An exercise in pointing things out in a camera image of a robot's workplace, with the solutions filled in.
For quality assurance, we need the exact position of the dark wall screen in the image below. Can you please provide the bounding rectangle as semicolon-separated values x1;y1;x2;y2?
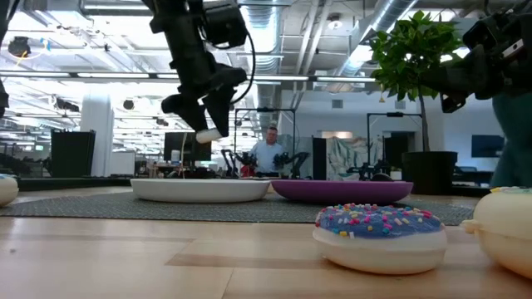
470;134;506;159

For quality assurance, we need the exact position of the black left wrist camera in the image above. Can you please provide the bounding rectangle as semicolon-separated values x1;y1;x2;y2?
202;2;249;49

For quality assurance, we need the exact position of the black ceiling spotlight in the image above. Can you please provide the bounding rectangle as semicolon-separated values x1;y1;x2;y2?
7;36;32;59

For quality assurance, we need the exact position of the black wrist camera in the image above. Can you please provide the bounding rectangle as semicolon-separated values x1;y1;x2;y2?
202;2;249;49
461;14;506;53

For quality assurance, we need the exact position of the person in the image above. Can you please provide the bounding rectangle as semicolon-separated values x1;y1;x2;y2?
248;125;288;178
490;91;532;189

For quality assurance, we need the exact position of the black computer monitor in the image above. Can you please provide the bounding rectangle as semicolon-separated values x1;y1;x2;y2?
163;131;213;164

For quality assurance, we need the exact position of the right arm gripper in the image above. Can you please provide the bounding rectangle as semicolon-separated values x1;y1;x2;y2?
419;0;532;115

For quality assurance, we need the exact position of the black cabinet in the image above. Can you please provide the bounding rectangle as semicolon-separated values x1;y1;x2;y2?
50;129;97;179

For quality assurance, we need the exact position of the small blue sprinkled donut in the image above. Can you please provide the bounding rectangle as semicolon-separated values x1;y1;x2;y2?
312;202;449;276

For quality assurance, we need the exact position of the grey woven placemat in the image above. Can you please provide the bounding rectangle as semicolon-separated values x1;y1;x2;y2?
0;191;475;228

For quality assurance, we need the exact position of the purple round plate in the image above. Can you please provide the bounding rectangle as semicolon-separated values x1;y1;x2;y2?
269;179;415;206

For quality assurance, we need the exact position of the mint donut with dark drizzle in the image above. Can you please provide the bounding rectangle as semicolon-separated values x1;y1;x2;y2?
460;185;532;280

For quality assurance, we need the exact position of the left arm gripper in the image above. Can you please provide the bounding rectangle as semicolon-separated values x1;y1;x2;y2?
160;23;249;140

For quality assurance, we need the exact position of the pale draped cloth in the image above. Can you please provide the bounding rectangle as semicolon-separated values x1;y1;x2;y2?
326;135;386;180

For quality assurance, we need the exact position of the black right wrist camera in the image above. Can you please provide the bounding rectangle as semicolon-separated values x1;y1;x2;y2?
461;14;506;53

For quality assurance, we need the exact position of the black plant pot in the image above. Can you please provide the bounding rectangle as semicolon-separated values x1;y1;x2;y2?
401;150;459;196

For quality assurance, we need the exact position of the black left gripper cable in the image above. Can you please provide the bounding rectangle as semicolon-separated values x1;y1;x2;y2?
229;31;257;105

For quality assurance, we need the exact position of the silver ceiling duct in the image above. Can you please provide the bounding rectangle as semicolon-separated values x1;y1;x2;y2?
240;0;288;125

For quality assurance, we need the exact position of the large light blue donut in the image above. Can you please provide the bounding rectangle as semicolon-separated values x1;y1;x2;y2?
0;173;20;208

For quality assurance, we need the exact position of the white round plate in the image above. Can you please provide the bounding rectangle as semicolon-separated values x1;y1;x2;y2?
130;177;272;204

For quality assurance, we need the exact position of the green leafy plant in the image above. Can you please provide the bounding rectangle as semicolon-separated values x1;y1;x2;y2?
368;10;465;153

